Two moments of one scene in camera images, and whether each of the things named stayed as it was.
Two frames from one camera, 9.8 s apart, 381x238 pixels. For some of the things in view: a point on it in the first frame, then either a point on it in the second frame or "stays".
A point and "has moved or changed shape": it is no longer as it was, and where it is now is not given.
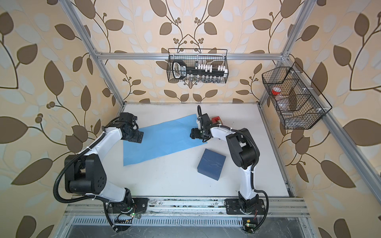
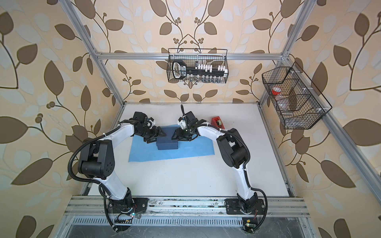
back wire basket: [218, 57] stays
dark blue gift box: [211, 164] to [166, 142]
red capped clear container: [276, 90] stays
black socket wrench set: [200, 72] stays
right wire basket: [299, 103] stays
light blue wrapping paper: [161, 139] has moved or changed shape
